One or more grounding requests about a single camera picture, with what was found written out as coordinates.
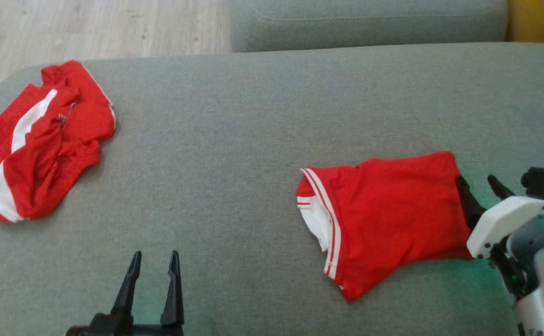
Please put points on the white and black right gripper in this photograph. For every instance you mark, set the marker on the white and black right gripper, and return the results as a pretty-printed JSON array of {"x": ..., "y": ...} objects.
[{"x": 500, "y": 221}]

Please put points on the yellow sofa section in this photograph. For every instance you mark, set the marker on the yellow sofa section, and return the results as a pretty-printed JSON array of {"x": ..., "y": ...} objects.
[{"x": 540, "y": 18}]

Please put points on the grey stitched sofa cushion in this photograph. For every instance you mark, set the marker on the grey stitched sofa cushion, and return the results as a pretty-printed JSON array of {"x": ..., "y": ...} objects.
[{"x": 370, "y": 25}]

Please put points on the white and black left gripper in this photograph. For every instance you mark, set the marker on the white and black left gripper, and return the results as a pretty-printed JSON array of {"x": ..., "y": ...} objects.
[{"x": 122, "y": 329}]

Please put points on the red and white jersey shirt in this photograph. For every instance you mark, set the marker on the red and white jersey shirt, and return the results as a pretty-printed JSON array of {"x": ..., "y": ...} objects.
[{"x": 393, "y": 214}]

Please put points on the red shorts with white stripe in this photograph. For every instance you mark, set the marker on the red shorts with white stripe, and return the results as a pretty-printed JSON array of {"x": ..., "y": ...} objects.
[{"x": 43, "y": 158}]

